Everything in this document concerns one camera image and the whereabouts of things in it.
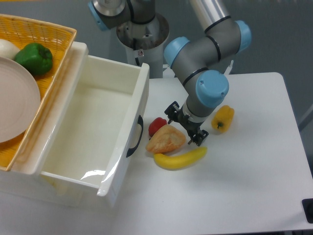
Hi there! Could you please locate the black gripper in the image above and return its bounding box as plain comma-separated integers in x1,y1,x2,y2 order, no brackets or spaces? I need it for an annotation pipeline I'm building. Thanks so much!
164,101,209,146

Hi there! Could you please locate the triangle bread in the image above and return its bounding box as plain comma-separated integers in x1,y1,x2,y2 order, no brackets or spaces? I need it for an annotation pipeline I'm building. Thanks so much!
145,124,186,154

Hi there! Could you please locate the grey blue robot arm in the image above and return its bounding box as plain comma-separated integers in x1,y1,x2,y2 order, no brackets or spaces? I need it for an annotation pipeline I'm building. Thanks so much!
88,0,251,145

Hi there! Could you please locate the red bell pepper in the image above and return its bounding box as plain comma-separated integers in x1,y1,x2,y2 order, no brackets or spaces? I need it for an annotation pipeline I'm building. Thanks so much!
148,117,167,137

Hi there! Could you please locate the yellow bell pepper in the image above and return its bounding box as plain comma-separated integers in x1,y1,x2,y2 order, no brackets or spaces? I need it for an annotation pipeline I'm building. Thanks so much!
211,105,235,133

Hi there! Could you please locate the yellow banana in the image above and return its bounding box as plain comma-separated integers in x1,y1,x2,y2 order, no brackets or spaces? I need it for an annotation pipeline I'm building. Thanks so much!
154,147,207,170

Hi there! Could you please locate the white open drawer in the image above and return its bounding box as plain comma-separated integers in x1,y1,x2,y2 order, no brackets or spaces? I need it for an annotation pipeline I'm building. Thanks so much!
41,56,150,197

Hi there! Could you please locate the black object at table edge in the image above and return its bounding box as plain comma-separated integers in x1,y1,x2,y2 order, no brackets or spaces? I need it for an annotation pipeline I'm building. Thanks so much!
302,198,313,224

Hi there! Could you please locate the yellow woven basket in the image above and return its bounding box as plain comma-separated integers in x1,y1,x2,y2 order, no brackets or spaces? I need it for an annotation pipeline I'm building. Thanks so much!
0,14,76,171

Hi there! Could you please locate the green bell pepper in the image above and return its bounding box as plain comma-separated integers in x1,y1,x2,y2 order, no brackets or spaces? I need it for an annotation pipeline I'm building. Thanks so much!
14,43,53,76

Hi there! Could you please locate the pink plate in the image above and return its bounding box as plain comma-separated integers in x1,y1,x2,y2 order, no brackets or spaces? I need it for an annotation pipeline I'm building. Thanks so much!
0,58,41,142

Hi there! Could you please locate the white drawer cabinet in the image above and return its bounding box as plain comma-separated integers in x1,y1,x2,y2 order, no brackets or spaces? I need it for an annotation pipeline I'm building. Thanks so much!
0,42,116,206

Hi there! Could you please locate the white onion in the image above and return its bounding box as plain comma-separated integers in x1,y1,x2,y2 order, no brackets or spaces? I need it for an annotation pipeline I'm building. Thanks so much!
0,39,20,60

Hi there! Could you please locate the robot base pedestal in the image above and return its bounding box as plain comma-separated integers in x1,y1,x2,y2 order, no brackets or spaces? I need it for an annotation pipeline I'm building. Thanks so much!
116,13,169,78

